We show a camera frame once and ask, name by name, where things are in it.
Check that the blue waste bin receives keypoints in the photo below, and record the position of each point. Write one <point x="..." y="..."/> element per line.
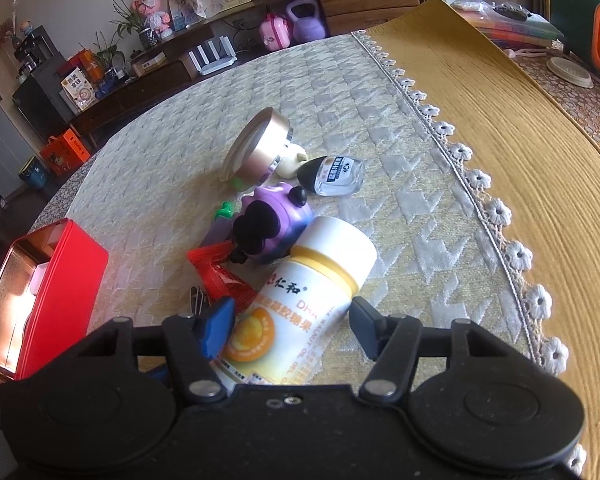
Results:
<point x="35" y="174"/>

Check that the round gold tin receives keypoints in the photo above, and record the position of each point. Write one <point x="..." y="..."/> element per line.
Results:
<point x="260" y="145"/>

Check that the white dish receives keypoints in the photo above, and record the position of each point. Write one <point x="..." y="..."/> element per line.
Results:
<point x="570" y="72"/>

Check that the purple and black toy figure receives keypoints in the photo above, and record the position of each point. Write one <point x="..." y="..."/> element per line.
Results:
<point x="275" y="220"/>

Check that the stack of colourful bags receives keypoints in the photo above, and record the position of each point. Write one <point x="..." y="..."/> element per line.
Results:
<point x="510" y="27"/>

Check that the pink toy case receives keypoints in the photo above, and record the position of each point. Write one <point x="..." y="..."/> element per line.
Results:
<point x="276" y="34"/>

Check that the clear eye drop bottle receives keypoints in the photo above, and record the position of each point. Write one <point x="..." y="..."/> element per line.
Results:
<point x="337" y="175"/>

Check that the green and orange container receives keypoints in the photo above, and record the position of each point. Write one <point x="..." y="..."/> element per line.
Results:
<point x="587" y="25"/>

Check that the pink doll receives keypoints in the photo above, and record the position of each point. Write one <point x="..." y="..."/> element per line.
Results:
<point x="152" y="12"/>

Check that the purple kettlebell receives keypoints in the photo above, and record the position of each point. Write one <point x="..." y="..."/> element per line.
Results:
<point x="306" y="22"/>

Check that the white router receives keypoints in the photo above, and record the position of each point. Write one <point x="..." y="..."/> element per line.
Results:
<point x="212" y="57"/>

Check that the patterned brown tablecloth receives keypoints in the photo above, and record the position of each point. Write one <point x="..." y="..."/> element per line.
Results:
<point x="570" y="110"/>

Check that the small potted green plant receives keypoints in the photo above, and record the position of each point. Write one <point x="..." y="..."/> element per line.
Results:
<point x="112" y="50"/>

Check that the red tin box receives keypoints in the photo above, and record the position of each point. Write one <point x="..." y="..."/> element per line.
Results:
<point x="65" y="290"/>

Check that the purple green marker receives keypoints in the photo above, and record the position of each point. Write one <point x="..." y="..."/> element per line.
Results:
<point x="220" y="227"/>

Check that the flat yellow box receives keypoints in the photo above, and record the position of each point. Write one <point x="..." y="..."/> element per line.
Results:
<point x="149" y="64"/>

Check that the small cream figurine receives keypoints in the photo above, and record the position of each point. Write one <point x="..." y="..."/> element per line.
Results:
<point x="292" y="160"/>

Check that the black mini fridge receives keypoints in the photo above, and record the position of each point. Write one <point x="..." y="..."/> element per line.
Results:
<point x="42" y="105"/>

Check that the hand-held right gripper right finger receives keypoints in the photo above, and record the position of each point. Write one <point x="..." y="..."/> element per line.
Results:
<point x="364" y="325"/>

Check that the white bottle with yellow label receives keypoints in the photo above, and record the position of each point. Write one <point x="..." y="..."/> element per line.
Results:
<point x="320" y="265"/>

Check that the white snack box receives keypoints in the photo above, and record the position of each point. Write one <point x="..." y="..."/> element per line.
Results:
<point x="80" y="91"/>

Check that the black coffee machine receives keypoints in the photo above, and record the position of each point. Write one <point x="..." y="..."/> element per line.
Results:
<point x="35" y="50"/>

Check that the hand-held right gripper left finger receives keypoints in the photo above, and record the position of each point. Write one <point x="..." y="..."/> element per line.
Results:
<point x="219" y="325"/>

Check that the red foil packet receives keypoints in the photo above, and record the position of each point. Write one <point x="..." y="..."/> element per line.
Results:
<point x="220" y="275"/>

